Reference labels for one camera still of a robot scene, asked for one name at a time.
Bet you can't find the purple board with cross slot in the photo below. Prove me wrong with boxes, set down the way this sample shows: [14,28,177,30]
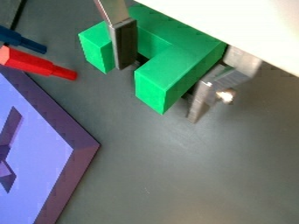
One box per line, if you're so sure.
[0,66,98,224]

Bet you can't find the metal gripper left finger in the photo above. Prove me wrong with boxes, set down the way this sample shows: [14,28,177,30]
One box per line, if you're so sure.
[93,0,137,70]

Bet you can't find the red hex peg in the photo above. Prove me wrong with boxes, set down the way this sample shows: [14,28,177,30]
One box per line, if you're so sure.
[0,45,77,81]

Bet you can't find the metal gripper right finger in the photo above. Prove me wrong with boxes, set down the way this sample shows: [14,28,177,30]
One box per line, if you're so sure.
[186,46,262,123]

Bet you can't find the green U-shaped block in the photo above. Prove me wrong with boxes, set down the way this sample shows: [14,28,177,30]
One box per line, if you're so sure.
[77,3,228,116]

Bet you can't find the blue hex peg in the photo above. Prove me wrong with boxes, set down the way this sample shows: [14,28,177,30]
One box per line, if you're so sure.
[0,25,46,54]

